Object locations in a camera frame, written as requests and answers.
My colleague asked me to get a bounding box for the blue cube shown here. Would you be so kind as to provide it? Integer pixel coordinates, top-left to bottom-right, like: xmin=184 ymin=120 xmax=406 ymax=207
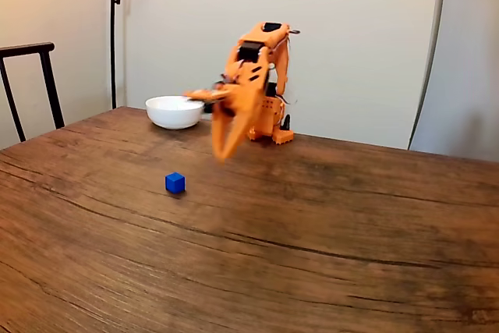
xmin=165 ymin=172 xmax=186 ymax=195

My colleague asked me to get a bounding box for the white bowl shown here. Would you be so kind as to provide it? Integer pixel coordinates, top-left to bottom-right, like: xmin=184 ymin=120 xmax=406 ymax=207
xmin=145 ymin=94 xmax=206 ymax=130

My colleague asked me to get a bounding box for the black floor lamp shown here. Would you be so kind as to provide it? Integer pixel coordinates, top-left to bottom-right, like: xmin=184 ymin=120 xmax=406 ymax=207
xmin=110 ymin=0 xmax=175 ymax=110

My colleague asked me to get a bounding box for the black chair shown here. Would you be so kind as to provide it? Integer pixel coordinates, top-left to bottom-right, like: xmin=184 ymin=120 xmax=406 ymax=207
xmin=0 ymin=41 xmax=66 ymax=143

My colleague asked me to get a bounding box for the grey curved pole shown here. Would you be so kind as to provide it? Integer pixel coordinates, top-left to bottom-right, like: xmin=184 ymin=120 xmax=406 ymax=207
xmin=407 ymin=0 xmax=448 ymax=151

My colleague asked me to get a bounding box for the wrist camera in orange mount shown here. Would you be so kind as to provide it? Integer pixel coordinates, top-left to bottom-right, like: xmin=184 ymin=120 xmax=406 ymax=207
xmin=182 ymin=88 xmax=233 ymax=105

